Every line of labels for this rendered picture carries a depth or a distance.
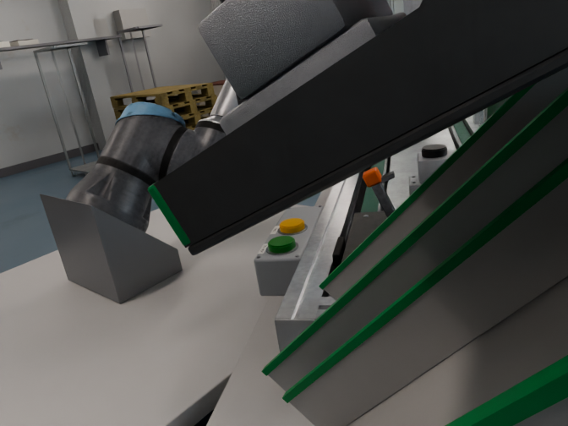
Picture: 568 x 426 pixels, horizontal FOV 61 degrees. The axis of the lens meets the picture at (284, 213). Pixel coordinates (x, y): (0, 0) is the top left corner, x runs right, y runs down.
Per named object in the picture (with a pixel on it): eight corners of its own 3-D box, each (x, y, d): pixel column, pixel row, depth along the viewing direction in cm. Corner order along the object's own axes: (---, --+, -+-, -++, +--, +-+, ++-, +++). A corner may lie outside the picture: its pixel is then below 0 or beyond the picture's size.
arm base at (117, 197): (52, 199, 89) (77, 152, 92) (122, 232, 99) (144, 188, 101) (82, 203, 78) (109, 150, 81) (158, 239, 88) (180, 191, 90)
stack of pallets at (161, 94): (231, 150, 616) (217, 81, 586) (179, 169, 560) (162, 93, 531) (174, 148, 694) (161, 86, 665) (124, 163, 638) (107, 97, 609)
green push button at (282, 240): (266, 259, 69) (264, 247, 68) (273, 248, 72) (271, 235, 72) (293, 259, 68) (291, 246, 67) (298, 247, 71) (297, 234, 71)
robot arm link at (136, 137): (106, 169, 97) (135, 112, 100) (169, 194, 97) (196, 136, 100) (90, 149, 85) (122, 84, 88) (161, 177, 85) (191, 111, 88)
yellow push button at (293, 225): (278, 239, 75) (275, 227, 74) (284, 229, 79) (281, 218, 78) (303, 238, 74) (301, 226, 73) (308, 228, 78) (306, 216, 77)
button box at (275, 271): (259, 297, 70) (252, 258, 68) (291, 237, 89) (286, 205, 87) (306, 297, 68) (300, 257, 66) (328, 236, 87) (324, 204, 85)
